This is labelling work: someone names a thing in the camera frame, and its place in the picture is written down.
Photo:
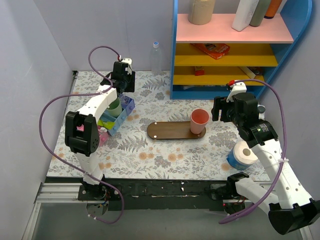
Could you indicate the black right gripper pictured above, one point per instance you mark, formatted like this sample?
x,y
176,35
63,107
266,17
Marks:
x,y
219,110

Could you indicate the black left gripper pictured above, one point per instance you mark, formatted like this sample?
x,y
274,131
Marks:
x,y
129,81

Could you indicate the pink plastic cup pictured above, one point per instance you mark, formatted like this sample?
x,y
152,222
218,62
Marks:
x,y
198,120

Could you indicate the green plastic cup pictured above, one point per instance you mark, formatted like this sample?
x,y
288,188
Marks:
x,y
115,108

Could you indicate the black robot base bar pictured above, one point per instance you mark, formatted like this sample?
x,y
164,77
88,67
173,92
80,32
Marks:
x,y
163,194

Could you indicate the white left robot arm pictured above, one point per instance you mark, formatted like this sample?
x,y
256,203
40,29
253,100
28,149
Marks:
x,y
81,126

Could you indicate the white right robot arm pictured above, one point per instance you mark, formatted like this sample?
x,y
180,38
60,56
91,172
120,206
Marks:
x,y
288,205

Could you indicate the lime green toothpaste tube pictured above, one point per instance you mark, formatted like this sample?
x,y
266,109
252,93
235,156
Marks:
x,y
106,124

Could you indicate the oval wooden tray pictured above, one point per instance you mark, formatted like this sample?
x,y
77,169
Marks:
x,y
173,130

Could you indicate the purple drawer box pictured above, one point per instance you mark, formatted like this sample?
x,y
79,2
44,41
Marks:
x,y
127,104

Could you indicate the light blue drawer box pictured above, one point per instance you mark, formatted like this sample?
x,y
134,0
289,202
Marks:
x,y
118,122

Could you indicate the red small box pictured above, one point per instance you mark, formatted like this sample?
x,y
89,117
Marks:
x,y
199,71

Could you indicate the white bottle grey cap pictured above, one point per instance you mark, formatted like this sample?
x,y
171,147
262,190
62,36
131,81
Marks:
x,y
261,112

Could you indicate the white brown flat box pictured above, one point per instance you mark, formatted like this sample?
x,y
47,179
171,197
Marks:
x,y
253,72

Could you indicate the clear plastic water bottle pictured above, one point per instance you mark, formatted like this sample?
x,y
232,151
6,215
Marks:
x,y
156,59

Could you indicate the blue wooden shelf unit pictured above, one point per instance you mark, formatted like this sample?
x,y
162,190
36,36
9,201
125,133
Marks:
x,y
267,46

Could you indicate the red orange snack box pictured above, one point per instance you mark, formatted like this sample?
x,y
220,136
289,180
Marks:
x,y
214,50

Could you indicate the pink drawer box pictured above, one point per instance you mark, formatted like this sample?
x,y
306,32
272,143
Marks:
x,y
103,135

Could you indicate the toilet paper roll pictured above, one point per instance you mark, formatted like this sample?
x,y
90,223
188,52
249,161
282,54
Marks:
x,y
241,156

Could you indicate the beige paper towel roll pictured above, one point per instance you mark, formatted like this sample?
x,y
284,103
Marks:
x,y
200,11

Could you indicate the white tall bottle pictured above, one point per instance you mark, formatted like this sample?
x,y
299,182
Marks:
x,y
244,14

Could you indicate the grey green bottle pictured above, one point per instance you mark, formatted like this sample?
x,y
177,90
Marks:
x,y
259,13

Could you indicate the orange bottle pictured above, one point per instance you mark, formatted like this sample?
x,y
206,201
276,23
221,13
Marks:
x,y
272,9

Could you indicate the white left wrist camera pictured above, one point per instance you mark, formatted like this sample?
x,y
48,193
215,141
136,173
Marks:
x,y
126,66

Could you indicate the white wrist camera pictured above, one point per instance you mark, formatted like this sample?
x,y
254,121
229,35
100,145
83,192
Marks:
x,y
126,66
236,87

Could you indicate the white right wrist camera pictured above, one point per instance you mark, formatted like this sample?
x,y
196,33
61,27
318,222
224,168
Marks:
x,y
236,87

